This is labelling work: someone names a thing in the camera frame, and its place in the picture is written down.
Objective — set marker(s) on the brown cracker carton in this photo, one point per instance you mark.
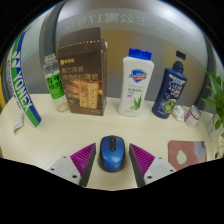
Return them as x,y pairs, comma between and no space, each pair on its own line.
83,80

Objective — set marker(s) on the dark blue pump bottle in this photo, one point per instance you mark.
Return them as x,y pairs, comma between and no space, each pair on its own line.
170,90

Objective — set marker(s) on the clear bottle with green label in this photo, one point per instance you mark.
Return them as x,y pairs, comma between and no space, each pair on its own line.
55,83

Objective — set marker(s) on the small white packet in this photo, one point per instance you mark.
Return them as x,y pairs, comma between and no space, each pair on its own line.
18,122

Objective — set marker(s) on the white bottle with blue cap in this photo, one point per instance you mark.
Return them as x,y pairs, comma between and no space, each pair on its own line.
135,83

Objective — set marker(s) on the blue and black computer mouse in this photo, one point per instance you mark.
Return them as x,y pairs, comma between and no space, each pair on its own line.
112,155

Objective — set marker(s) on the white green blue tube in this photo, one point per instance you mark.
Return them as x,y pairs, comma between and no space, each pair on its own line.
23,90

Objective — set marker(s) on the green plant in white pot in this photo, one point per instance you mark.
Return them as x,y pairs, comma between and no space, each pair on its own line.
216,100

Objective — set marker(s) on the crumpled white tissue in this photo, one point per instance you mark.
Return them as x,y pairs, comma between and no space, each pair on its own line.
179,113

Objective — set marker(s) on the pastel floral mouse pad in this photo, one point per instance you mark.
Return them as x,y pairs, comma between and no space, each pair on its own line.
191,153

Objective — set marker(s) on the small jar with white lid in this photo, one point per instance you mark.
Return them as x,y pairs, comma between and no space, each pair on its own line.
192,116

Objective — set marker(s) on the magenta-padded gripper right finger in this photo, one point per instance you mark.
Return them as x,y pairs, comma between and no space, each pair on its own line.
156,166

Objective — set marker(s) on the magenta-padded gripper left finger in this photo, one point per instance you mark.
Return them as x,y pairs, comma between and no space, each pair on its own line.
66,166

